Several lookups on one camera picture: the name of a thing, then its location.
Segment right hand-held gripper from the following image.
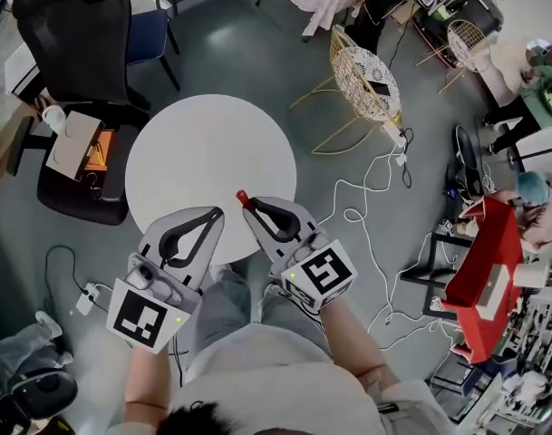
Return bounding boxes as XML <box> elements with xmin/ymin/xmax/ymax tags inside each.
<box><xmin>241</xmin><ymin>196</ymin><xmax>360</xmax><ymax>314</ymax></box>

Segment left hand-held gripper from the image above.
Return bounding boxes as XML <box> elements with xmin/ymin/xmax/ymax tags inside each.
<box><xmin>105</xmin><ymin>205</ymin><xmax>226</xmax><ymax>356</ymax></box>

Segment person's left forearm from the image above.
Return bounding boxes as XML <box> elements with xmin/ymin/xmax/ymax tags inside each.
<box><xmin>122</xmin><ymin>343</ymin><xmax>176</xmax><ymax>425</ymax></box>

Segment person's right forearm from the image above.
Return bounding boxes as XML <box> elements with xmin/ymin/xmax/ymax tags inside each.
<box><xmin>322</xmin><ymin>295</ymin><xmax>402</xmax><ymax>392</ymax></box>

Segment person's grey shorts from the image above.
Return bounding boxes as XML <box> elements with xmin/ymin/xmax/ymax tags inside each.
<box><xmin>183</xmin><ymin>265</ymin><xmax>336</xmax><ymax>382</ymax></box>

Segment round white table gold legs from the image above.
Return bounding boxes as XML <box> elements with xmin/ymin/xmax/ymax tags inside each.
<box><xmin>124</xmin><ymin>93</ymin><xmax>298</xmax><ymax>266</ymax></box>

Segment white power strip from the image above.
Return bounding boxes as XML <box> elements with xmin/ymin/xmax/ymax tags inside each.
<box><xmin>74</xmin><ymin>282</ymin><xmax>101</xmax><ymax>315</ymax></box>
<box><xmin>378</xmin><ymin>121</ymin><xmax>407</xmax><ymax>150</ymax></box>

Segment orange packet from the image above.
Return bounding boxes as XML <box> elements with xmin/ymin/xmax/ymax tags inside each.
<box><xmin>82</xmin><ymin>129</ymin><xmax>117</xmax><ymax>172</ymax></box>

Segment flat cardboard box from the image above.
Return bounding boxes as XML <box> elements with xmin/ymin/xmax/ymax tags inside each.
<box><xmin>44</xmin><ymin>110</ymin><xmax>106</xmax><ymax>184</ymax></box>

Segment person's grey shirt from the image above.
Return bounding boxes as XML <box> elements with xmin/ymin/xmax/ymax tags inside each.
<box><xmin>164</xmin><ymin>323</ymin><xmax>462</xmax><ymax>435</ymax></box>

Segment black phone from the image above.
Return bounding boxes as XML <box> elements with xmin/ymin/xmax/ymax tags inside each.
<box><xmin>367</xmin><ymin>79</ymin><xmax>393</xmax><ymax>99</ymax></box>

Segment white cup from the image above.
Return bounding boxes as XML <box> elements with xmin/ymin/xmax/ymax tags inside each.
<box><xmin>41</xmin><ymin>103</ymin><xmax>69</xmax><ymax>134</ymax></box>

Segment table with red cloth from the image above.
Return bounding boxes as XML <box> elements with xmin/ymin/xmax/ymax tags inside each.
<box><xmin>440</xmin><ymin>196</ymin><xmax>527</xmax><ymax>365</ymax></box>

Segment black swivel chair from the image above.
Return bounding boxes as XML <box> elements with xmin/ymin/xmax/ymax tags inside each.
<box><xmin>0</xmin><ymin>366</ymin><xmax>81</xmax><ymax>435</ymax></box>

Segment blue seat chair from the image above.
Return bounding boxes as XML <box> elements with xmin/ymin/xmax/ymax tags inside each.
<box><xmin>129</xmin><ymin>8</ymin><xmax>182</xmax><ymax>93</ymax></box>

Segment white box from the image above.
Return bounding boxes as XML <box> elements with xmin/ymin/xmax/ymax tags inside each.
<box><xmin>476</xmin><ymin>262</ymin><xmax>513</xmax><ymax>322</ymax></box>

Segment black office chair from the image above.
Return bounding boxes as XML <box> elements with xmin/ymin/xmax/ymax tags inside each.
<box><xmin>6</xmin><ymin>0</ymin><xmax>153</xmax><ymax>227</ymax></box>

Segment white low desk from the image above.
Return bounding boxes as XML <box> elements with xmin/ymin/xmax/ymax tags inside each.
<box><xmin>2</xmin><ymin>42</ymin><xmax>44</xmax><ymax>98</ymax></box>

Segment black suitcase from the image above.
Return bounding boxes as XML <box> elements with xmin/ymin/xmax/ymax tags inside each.
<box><xmin>441</xmin><ymin>0</ymin><xmax>507</xmax><ymax>41</ymax></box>

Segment long white cable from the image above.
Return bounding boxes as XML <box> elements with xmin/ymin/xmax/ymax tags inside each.
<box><xmin>315</xmin><ymin>144</ymin><xmax>463</xmax><ymax>352</ymax></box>

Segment black cable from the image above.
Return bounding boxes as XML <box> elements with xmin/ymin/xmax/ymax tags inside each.
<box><xmin>43</xmin><ymin>244</ymin><xmax>94</xmax><ymax>299</ymax></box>

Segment black frame side table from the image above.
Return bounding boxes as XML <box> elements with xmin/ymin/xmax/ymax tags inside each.
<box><xmin>399</xmin><ymin>230</ymin><xmax>475</xmax><ymax>322</ymax></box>

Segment gold wire chair patterned cushion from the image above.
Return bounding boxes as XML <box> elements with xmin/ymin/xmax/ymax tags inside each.
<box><xmin>288</xmin><ymin>24</ymin><xmax>404</xmax><ymax>157</ymax></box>

